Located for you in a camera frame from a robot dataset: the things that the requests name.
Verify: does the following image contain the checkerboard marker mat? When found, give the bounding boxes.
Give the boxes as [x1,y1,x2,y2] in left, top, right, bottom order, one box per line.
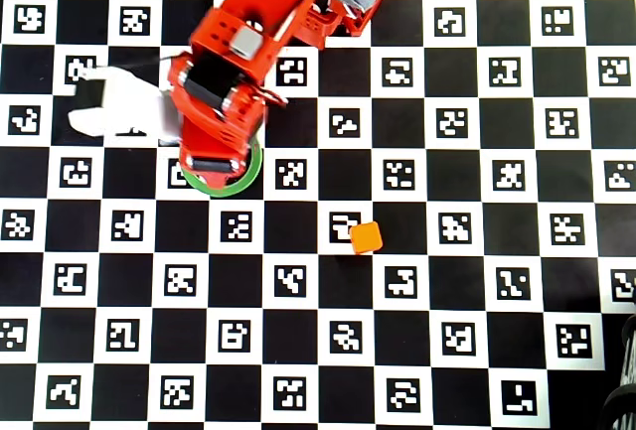
[0,0,636,430]

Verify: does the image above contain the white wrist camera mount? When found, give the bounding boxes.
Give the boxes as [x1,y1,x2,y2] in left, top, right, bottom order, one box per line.
[67,66,183,146]

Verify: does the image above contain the green ring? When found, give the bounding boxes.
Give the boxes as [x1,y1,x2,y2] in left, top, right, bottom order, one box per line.
[179,139,263,199]

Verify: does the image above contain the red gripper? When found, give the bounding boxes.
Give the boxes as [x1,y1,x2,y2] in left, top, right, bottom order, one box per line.
[171,89,269,187]

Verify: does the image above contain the grey square wrist block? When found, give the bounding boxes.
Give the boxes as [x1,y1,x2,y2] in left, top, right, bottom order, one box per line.
[229,25,264,59]

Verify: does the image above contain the black tripod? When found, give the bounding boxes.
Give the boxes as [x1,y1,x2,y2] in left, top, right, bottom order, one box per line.
[598,313,636,430]

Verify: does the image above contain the orange cube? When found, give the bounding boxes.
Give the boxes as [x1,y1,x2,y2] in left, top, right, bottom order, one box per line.
[349,220,385,255]

